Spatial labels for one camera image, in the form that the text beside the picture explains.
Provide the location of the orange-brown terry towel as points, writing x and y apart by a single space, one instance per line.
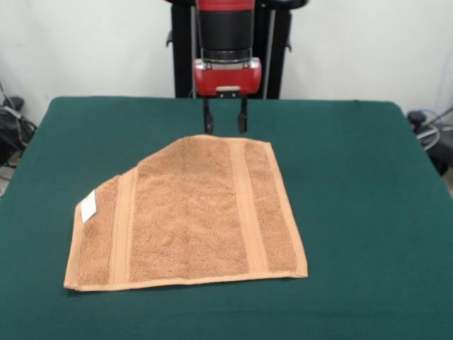
191 219

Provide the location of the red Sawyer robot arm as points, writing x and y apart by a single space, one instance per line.
224 28

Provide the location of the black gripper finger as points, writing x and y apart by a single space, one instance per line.
242 122
209 122

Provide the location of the dark green table cloth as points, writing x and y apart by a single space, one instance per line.
354 212

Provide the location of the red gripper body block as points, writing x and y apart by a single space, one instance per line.
226 79

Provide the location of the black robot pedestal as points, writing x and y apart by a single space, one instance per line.
276 53

